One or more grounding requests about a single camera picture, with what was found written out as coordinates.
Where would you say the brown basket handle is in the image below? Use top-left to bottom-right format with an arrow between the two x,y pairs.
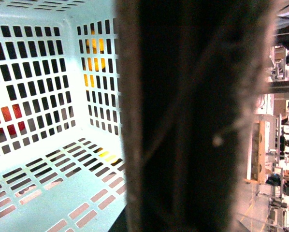
116,0 -> 279,232

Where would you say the light blue plastic basket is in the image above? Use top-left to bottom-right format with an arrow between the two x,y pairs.
0,0 -> 126,232

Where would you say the orange fruit outside basket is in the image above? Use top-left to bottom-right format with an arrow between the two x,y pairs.
83,39 -> 106,87

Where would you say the red apple outside basket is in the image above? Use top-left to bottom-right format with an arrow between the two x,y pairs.
0,104 -> 26,136

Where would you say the wooden shelf unit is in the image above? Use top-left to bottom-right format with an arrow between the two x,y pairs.
243,120 -> 271,185

